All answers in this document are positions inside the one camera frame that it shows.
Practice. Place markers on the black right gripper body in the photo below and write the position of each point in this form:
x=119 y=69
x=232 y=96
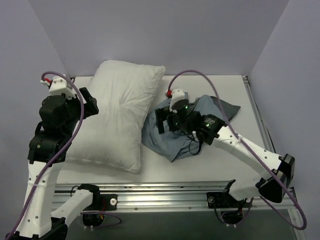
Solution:
x=161 y=119

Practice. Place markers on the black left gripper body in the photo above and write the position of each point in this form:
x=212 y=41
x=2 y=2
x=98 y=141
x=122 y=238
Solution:
x=88 y=100

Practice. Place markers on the blue pillowcase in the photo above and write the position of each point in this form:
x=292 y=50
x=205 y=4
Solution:
x=176 y=145

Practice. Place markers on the white pillow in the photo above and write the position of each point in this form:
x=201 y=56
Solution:
x=112 y=139

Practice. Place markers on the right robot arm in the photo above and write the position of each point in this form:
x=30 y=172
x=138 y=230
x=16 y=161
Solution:
x=275 y=172

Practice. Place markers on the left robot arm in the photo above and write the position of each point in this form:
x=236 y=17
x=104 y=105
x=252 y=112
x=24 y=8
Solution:
x=46 y=156

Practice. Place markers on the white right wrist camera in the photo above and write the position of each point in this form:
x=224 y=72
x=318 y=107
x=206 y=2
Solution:
x=175 y=95

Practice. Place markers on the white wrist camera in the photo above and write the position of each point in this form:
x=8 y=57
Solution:
x=59 y=86
x=175 y=95

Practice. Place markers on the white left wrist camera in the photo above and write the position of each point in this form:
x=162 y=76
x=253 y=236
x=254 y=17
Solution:
x=59 y=86

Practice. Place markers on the aluminium front rail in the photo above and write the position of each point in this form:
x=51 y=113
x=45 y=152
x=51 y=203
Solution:
x=161 y=197

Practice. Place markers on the aluminium right side rail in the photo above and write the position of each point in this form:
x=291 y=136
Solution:
x=264 y=132

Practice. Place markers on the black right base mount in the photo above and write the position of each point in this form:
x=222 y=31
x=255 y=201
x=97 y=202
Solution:
x=220 y=200

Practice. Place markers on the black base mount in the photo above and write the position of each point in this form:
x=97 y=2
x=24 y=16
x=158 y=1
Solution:
x=220 y=200
x=105 y=202

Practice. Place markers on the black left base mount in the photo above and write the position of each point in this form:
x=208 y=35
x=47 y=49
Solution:
x=105 y=202

